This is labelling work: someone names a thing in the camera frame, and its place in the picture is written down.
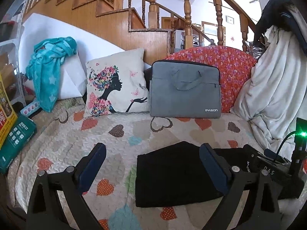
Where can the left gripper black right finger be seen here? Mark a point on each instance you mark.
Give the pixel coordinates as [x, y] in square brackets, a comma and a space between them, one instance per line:
[261, 210]

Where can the grey laptop bag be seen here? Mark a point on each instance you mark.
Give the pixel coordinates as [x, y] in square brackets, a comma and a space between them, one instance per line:
[184, 89]

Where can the black pants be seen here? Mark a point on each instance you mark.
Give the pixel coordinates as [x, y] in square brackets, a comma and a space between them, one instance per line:
[172, 176]

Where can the wooden staircase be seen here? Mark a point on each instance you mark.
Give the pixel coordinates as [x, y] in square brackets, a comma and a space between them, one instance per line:
[127, 24]

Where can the white fleece blanket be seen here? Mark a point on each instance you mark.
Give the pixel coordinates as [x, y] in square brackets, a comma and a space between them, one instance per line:
[275, 95]

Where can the yellow red box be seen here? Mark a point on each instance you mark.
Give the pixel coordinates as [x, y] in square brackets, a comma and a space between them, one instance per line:
[7, 114]

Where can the woman silhouette pillow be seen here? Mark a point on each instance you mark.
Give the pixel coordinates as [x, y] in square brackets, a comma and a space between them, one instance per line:
[116, 84]

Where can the teal star blanket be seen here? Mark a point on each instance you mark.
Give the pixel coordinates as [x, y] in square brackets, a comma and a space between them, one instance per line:
[44, 68]

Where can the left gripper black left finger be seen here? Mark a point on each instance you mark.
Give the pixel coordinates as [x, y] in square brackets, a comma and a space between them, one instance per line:
[45, 210]

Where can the green cardboard box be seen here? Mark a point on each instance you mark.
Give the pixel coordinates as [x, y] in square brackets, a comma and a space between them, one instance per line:
[20, 134]

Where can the heart pattern quilt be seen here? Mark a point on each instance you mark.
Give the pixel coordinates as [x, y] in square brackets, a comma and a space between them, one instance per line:
[64, 136]

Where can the black garment on railing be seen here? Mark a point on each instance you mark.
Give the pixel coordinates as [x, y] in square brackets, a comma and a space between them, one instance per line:
[284, 15]

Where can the white metal shelf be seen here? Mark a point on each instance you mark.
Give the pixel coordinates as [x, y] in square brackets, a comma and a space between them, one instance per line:
[11, 32]

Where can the red floral cushion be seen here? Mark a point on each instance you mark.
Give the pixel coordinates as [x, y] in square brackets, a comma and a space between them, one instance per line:
[234, 66]

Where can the white pillow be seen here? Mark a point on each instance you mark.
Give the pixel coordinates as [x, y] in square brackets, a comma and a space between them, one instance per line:
[73, 79]

